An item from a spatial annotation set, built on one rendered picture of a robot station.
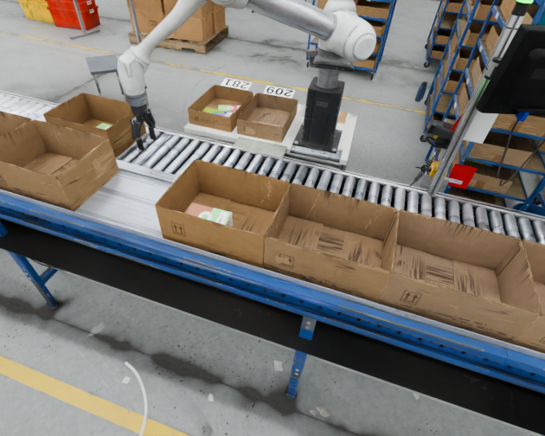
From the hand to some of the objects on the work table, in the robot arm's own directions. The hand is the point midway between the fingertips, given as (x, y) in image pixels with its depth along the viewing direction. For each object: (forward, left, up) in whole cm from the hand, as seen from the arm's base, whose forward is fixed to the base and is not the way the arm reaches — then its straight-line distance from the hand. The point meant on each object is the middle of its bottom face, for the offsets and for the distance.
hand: (146, 140), depth 176 cm
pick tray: (-55, +28, -10) cm, 62 cm away
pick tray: (-49, +58, -10) cm, 77 cm away
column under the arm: (-37, +90, -10) cm, 98 cm away
